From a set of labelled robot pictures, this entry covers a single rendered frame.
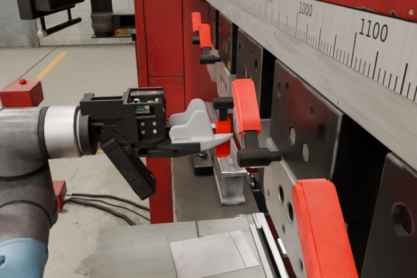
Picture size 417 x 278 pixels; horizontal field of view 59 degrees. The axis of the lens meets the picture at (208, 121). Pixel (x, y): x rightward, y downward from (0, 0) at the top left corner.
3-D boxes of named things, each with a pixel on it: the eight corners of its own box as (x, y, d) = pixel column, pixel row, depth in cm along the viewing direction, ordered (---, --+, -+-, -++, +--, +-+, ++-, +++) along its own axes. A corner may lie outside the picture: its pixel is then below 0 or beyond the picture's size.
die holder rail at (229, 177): (201, 125, 137) (201, 102, 134) (218, 125, 138) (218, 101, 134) (221, 205, 92) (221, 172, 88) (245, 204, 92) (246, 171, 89)
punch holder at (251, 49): (232, 128, 61) (235, 27, 55) (282, 126, 62) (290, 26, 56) (252, 175, 48) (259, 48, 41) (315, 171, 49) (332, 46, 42)
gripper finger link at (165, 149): (200, 147, 50) (135, 148, 50) (200, 157, 51) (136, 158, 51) (200, 133, 55) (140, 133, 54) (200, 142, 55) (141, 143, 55)
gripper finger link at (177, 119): (231, 100, 55) (168, 105, 53) (230, 136, 57) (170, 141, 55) (226, 94, 57) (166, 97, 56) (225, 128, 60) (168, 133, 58)
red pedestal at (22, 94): (30, 196, 247) (3, 76, 215) (68, 193, 250) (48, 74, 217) (19, 215, 229) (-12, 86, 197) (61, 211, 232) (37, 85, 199)
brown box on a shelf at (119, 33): (97, 31, 270) (95, 13, 265) (133, 30, 274) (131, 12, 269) (90, 38, 243) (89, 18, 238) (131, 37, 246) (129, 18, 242)
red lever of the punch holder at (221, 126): (211, 154, 58) (212, 95, 54) (237, 153, 58) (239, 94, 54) (213, 160, 56) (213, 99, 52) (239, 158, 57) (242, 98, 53)
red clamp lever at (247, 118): (229, 76, 38) (241, 164, 34) (267, 74, 39) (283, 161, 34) (226, 85, 40) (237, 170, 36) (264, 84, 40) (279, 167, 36)
